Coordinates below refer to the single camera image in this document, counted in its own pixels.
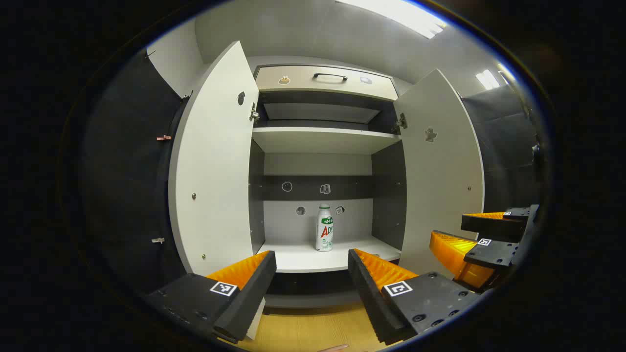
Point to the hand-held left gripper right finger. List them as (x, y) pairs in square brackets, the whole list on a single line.
[(371, 303)]

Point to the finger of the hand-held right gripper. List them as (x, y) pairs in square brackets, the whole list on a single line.
[(489, 226), (491, 254)]

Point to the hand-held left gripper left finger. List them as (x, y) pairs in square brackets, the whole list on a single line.
[(254, 298)]

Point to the white cabinet door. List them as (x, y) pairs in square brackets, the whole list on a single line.
[(440, 195), (215, 171)]

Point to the white green-label drink bottle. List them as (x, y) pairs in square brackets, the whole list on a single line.
[(324, 234)]

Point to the grey and white cabinet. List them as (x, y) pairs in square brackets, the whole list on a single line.
[(318, 166)]

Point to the white cabinet shelf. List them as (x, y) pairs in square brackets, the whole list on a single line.
[(323, 139), (313, 256)]

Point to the metal door hinge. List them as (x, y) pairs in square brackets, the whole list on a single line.
[(402, 121), (254, 113)]

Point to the black backdrop cloth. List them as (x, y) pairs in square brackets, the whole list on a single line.
[(127, 195), (503, 137)]

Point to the small ceiling light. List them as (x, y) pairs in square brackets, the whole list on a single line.
[(488, 79)]

